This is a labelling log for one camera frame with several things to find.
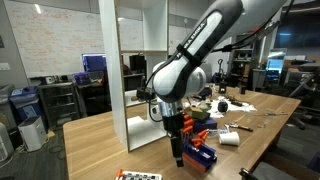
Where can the green yellow box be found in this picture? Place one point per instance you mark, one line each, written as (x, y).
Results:
(196, 113)

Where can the orange screwdriver middle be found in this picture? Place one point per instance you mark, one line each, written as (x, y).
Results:
(197, 142)

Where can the orange screwdriver lower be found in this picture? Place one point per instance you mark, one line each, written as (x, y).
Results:
(203, 134)

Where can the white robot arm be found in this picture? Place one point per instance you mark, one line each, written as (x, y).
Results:
(180, 75)

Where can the orange and silver screwdriver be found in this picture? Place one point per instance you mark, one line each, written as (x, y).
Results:
(187, 130)

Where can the dark blue box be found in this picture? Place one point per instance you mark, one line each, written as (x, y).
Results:
(203, 125)

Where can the black metal shelf cart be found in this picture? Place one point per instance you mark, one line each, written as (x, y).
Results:
(60, 104)

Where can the white air purifier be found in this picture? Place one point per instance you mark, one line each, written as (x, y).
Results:
(33, 133)

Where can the blue screwdriver holder case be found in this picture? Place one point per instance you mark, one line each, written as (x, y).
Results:
(202, 158)

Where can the blue recycling bin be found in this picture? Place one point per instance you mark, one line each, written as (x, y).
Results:
(26, 102)

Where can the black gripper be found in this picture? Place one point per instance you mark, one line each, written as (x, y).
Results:
(173, 126)

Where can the white paper cup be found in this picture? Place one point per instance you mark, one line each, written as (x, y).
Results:
(231, 138)

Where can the checkerboard calibration board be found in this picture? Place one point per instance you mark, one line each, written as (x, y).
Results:
(131, 175)

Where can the black round object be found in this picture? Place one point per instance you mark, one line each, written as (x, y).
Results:
(222, 106)

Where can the white wooden cabinet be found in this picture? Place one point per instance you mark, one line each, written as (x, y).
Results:
(135, 36)

